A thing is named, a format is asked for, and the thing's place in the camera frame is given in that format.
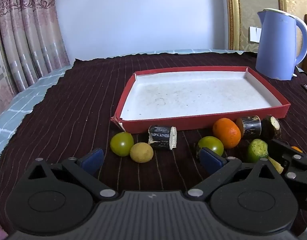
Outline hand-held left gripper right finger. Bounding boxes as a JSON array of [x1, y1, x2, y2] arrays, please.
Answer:
[[187, 147, 284, 202]]

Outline green cucumber piece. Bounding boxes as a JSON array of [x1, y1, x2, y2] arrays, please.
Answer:
[[246, 139, 269, 163]]

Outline green tomato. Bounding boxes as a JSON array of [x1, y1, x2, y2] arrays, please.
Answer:
[[110, 132, 134, 157], [196, 136, 224, 157]]

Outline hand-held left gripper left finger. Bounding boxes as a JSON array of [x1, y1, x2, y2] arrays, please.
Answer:
[[25, 148, 119, 202]]

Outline white wall socket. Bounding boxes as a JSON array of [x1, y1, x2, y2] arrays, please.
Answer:
[[249, 26, 262, 42]]

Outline gold framed wall panel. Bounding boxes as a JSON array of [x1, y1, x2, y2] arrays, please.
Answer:
[[224, 0, 287, 52]]

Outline dark eggplant chunk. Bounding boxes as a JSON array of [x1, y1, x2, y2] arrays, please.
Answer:
[[236, 115, 262, 139], [261, 115, 282, 140]]

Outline yellow-brown longan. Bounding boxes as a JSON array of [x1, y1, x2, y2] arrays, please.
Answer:
[[130, 142, 154, 163], [268, 156, 284, 174]]

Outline red cardboard tray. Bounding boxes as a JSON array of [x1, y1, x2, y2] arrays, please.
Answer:
[[111, 66, 291, 133]]

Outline pink patterned curtain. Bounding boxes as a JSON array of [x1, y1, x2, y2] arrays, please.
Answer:
[[0, 0, 70, 120]]

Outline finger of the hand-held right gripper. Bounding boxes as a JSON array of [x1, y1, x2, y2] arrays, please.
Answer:
[[270, 139, 307, 180]]

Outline blue electric kettle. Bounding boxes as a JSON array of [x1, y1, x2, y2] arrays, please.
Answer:
[[255, 8, 307, 80]]

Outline dark striped table cloth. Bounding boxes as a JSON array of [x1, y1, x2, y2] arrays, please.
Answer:
[[0, 51, 307, 240]]

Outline dark sugarcane piece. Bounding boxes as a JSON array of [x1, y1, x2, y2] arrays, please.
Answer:
[[148, 125, 177, 151]]

